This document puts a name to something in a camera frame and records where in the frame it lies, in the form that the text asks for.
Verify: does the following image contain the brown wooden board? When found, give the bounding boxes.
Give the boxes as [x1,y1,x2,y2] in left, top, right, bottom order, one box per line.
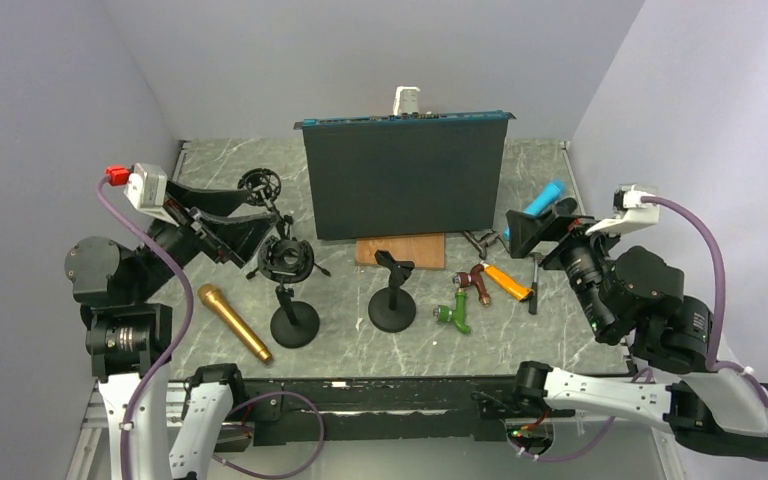
[355,233,445,270]

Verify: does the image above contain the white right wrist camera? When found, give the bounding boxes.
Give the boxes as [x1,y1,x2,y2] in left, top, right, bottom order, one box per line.
[586,183,660,236]

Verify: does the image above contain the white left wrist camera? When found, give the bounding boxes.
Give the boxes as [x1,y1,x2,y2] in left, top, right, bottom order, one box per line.
[125,163,175,224]

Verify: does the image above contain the maroon spray nozzle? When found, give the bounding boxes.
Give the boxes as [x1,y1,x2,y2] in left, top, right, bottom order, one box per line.
[452,263,492,307]

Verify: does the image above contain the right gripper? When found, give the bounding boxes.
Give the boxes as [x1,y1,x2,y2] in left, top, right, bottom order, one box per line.
[504,204,633,336]

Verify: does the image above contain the black round base mic stand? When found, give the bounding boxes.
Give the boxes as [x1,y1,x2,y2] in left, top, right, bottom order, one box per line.
[368,250,417,333]

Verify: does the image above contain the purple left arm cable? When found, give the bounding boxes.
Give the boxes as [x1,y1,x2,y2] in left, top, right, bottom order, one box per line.
[95,175,196,480]

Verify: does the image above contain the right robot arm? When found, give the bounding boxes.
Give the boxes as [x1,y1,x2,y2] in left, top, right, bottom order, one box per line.
[506,199,768,461]

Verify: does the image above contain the metal locking pliers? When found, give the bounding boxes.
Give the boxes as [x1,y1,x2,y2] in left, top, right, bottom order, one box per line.
[460,230,511,260]

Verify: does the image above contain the white device behind panel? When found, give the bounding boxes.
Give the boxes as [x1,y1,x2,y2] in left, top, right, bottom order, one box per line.
[392,86,421,116]

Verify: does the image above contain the black condenser microphone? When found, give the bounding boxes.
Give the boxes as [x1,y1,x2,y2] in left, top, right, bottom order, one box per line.
[553,197,578,217]

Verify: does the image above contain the orange utility knife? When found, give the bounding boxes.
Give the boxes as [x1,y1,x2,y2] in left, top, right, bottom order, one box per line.
[481,262,534,302]

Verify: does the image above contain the gold handheld microphone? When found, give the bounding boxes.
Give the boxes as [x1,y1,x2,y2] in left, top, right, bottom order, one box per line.
[197,284,273,365]

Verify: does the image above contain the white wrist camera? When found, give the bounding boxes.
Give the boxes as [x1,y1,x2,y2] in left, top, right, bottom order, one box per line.
[125,163,175,224]
[586,183,660,236]

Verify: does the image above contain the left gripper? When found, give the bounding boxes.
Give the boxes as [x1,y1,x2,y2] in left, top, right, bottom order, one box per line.
[133,175,278,298]

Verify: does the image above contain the dark grey upright panel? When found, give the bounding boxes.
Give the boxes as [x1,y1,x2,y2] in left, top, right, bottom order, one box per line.
[294,110,515,240]

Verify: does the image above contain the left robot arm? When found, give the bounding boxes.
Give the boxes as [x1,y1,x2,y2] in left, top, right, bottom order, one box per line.
[64,171,279,479]

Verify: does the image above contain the small black hammer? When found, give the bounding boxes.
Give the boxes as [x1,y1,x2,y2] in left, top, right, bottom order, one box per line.
[528,252,543,315]

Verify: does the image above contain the black tripod shock mount stand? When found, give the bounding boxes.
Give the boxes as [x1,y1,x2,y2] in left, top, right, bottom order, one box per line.
[237,168,331,284]

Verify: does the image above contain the black front rail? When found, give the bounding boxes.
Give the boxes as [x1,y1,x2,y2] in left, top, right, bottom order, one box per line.
[229,375,554,446]

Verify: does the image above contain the green spray nozzle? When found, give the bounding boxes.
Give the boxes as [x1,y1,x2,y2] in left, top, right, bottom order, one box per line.
[432,289,471,335]

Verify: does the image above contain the blue handheld microphone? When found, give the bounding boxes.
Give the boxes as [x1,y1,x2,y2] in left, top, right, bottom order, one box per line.
[503,180,565,240]

